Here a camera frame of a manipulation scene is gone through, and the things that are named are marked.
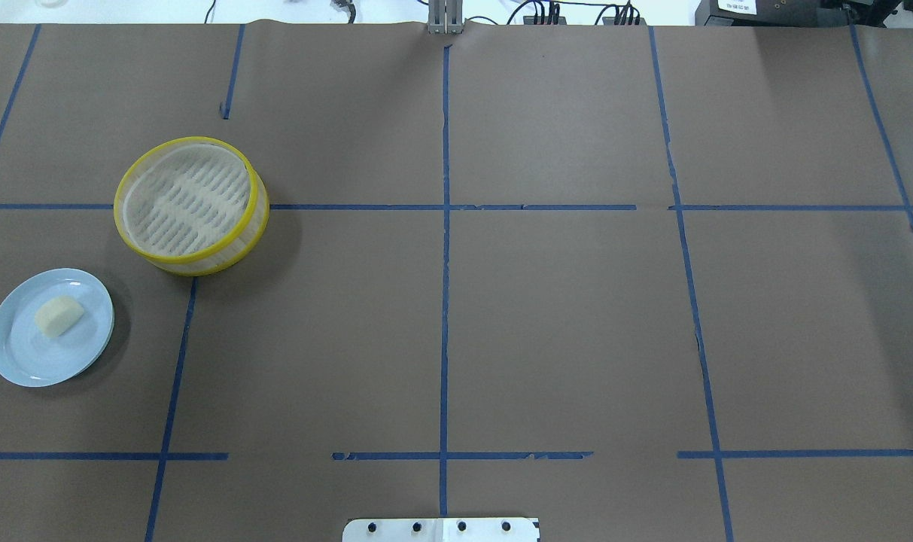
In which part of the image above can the pale white steamed bun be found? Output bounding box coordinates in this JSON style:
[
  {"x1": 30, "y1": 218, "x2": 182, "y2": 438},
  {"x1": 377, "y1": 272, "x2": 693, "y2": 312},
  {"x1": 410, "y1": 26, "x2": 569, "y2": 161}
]
[{"x1": 34, "y1": 295, "x2": 85, "y2": 339}]

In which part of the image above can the yellow rimmed bamboo steamer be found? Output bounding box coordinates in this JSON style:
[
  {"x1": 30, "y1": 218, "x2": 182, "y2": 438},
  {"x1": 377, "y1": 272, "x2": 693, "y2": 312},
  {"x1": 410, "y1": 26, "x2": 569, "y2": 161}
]
[{"x1": 113, "y1": 136, "x2": 270, "y2": 277}]

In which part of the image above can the black device with label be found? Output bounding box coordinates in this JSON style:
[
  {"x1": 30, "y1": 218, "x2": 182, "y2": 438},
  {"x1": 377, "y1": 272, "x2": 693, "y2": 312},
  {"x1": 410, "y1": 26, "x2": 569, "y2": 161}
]
[{"x1": 694, "y1": 1, "x2": 820, "y2": 28}]

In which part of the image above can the light blue plate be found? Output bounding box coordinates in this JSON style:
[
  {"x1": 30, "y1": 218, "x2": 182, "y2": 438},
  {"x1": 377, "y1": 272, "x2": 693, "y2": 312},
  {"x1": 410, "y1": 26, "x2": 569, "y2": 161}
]
[{"x1": 0, "y1": 268, "x2": 114, "y2": 387}]

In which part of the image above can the grey metal bracket post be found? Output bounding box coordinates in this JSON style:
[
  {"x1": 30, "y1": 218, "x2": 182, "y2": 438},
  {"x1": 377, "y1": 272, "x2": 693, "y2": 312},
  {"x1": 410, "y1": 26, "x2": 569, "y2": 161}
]
[{"x1": 425, "y1": 0, "x2": 465, "y2": 35}]

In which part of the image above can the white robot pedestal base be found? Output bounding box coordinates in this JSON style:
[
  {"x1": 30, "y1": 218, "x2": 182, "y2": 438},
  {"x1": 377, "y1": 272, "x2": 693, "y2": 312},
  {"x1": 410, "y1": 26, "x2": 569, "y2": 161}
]
[{"x1": 342, "y1": 517, "x2": 541, "y2": 541}]

